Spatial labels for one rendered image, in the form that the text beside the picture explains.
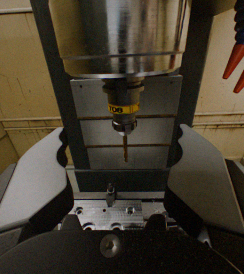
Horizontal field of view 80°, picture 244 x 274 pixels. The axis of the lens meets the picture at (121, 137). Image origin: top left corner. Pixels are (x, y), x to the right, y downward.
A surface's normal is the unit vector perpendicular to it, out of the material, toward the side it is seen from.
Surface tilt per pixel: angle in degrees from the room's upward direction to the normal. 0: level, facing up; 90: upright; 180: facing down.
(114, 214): 0
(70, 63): 90
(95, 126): 90
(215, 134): 90
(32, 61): 90
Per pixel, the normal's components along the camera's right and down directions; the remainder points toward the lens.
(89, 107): -0.02, 0.51
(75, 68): -0.65, 0.40
